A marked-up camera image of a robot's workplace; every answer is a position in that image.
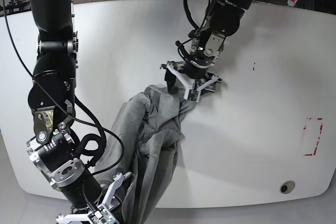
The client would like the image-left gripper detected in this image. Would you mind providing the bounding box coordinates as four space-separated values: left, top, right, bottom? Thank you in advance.
56 173 133 224

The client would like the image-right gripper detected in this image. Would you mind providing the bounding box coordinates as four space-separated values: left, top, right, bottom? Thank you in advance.
160 61 222 100

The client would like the grey T-shirt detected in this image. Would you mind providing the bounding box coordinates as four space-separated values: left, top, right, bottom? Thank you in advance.
94 85 196 223

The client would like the black robot arm image-left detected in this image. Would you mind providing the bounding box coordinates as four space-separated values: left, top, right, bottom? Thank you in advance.
28 0 180 223

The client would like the red tape rectangle marking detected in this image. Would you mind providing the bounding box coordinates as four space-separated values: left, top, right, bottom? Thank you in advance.
301 118 323 156

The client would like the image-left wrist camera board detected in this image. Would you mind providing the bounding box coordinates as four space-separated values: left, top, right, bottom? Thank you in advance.
91 208 116 224

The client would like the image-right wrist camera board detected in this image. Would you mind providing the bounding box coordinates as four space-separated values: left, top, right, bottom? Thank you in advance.
187 89 201 102

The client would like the right table cable grommet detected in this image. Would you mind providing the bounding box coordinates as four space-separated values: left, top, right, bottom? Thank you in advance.
280 180 296 194

